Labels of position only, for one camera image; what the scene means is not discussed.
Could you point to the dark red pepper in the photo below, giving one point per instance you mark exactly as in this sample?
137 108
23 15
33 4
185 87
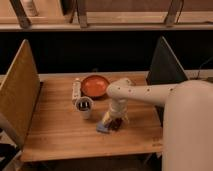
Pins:
115 124

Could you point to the left wooden side panel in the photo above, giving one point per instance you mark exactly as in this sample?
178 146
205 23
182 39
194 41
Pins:
18 94

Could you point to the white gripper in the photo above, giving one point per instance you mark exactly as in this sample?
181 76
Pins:
116 110

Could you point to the orange plate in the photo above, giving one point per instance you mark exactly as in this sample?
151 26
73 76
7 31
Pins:
94 86

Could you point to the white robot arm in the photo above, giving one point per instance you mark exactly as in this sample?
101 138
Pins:
187 119

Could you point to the blue sponge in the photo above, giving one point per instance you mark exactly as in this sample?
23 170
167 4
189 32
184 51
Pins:
101 128

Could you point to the dark right side panel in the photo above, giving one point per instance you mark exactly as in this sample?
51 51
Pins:
165 67

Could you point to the wooden shelf rail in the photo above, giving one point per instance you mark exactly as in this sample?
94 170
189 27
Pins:
113 21

